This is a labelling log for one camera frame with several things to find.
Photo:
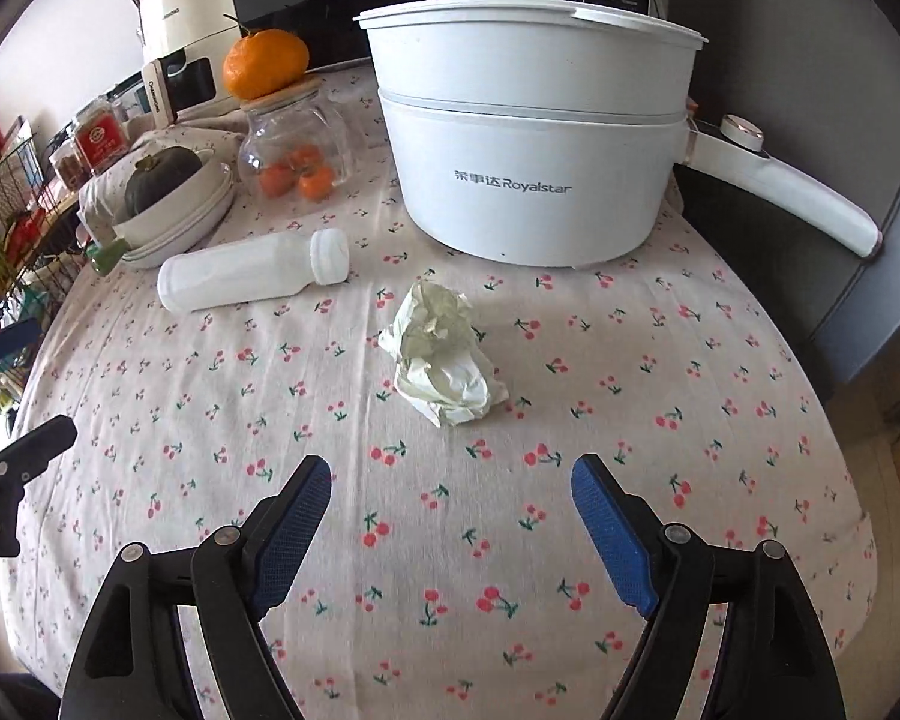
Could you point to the cream kitchen appliance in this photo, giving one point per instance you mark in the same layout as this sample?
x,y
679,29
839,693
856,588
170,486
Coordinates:
x,y
187,7

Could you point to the cream ceramic bowl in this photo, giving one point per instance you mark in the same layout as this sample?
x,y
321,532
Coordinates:
x,y
172,217

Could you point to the white plastic bottle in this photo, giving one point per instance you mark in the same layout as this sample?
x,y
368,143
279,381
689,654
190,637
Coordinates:
x,y
232,274

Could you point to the white electric pot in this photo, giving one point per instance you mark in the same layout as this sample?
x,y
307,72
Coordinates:
x,y
532,127

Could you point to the silver refrigerator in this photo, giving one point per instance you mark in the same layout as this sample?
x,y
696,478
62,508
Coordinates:
x,y
832,90

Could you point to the red label glass jar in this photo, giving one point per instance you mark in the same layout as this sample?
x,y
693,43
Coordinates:
x,y
99,139

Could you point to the green pumpkin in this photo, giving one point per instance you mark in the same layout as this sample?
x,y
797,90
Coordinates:
x,y
161,180

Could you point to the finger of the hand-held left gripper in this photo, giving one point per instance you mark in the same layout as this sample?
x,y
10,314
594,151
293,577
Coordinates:
x,y
7,336
34,446

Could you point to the glass teapot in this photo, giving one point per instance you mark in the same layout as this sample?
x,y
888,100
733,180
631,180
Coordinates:
x,y
285,127

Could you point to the large orange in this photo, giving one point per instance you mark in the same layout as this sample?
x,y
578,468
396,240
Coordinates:
x,y
266,64

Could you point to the cherry print tablecloth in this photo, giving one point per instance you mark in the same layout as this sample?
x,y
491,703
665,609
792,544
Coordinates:
x,y
435,480

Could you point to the brown filled glass jar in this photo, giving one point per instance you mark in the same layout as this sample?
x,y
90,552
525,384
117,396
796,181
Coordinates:
x,y
67,163

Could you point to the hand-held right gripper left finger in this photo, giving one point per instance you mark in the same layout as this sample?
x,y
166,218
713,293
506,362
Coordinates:
x,y
292,532

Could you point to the small green round object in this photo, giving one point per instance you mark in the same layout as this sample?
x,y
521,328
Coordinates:
x,y
106,256

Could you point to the black microwave oven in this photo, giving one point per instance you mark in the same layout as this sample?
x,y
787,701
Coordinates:
x,y
345,0

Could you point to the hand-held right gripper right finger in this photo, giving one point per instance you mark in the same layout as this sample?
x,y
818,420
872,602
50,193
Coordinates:
x,y
615,540

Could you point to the white tissue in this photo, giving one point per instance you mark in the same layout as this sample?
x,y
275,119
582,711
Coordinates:
x,y
442,360

